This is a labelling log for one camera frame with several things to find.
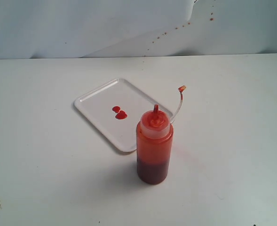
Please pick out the red sauce squeeze bottle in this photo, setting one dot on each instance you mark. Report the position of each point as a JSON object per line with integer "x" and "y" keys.
{"x": 154, "y": 138}

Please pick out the red sauce blobs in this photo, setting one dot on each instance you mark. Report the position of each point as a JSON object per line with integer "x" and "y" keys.
{"x": 120, "y": 114}

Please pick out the white rectangular plastic tray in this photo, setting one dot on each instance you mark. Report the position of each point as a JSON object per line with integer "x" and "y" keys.
{"x": 96, "y": 106}

